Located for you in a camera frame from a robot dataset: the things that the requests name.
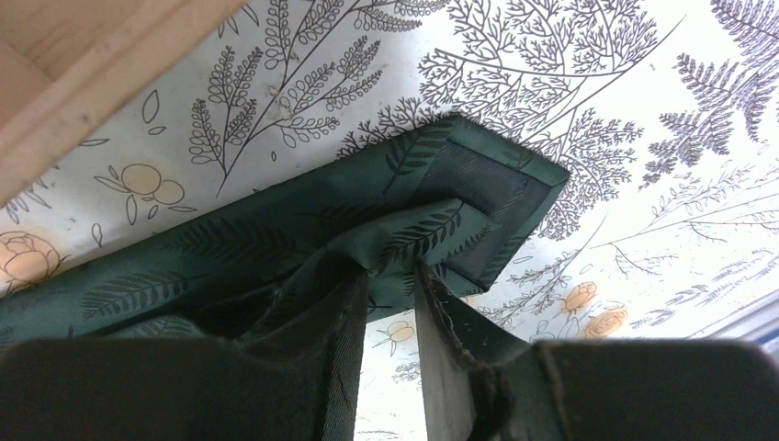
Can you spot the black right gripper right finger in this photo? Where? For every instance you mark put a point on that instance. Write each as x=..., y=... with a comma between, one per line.
x=482, y=383

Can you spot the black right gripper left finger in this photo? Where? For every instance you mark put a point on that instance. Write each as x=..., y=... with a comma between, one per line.
x=299, y=382

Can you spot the dark green leaf tie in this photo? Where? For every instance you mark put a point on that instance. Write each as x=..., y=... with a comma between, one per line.
x=452, y=194

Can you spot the wooden compartment tray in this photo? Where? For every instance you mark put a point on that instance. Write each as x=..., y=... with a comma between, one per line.
x=68, y=66

